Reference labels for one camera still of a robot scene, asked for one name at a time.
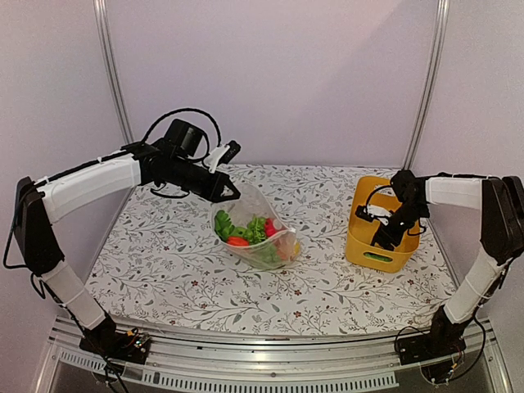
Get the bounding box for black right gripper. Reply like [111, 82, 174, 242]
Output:
[368, 202, 428, 255]

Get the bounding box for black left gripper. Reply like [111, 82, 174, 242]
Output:
[168, 156, 241, 202]

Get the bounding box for green leafy vegetable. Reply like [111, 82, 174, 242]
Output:
[214, 210, 246, 242]

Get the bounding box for clear zip top bag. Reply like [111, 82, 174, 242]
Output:
[210, 184, 300, 270]

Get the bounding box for green bitter gourd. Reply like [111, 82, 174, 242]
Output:
[364, 252, 392, 263]

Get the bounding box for green grapes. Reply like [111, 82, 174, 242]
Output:
[245, 216, 267, 245]

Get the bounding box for orange carrot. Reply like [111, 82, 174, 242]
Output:
[227, 236, 250, 246]

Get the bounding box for red fruit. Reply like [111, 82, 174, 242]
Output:
[264, 218, 278, 238]

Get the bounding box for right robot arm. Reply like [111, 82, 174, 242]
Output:
[360, 170, 523, 326]

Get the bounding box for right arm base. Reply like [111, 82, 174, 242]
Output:
[394, 326, 466, 385]

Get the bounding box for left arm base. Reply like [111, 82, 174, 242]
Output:
[79, 324, 151, 364]

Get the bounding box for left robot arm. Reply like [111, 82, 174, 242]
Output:
[7, 119, 241, 355]

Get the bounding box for yellow plastic basket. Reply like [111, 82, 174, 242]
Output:
[346, 175, 421, 273]

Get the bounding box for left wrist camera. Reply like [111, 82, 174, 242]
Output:
[203, 140, 241, 173]

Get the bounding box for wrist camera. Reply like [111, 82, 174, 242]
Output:
[355, 205, 393, 225]
[203, 140, 241, 173]

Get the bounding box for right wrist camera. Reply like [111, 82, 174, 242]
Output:
[355, 205, 393, 225]

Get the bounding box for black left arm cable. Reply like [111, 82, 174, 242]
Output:
[141, 107, 223, 152]

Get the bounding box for right aluminium post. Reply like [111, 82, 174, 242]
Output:
[402, 0, 450, 169]

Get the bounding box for aluminium post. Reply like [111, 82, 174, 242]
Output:
[93, 0, 134, 143]
[402, 0, 450, 169]

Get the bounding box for aluminium front rail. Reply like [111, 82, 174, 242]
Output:
[33, 316, 515, 392]

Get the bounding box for left aluminium post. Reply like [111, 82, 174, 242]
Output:
[93, 0, 134, 143]

